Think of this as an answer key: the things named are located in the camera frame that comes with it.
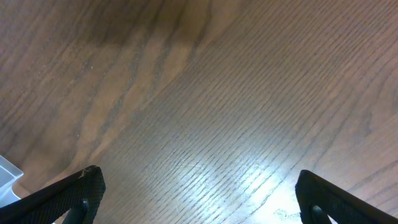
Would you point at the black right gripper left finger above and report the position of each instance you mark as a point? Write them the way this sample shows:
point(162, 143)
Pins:
point(78, 196)

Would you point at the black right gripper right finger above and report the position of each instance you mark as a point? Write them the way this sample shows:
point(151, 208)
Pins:
point(320, 201)

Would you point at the clear plastic storage bin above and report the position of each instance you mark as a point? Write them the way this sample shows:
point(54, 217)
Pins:
point(9, 175)

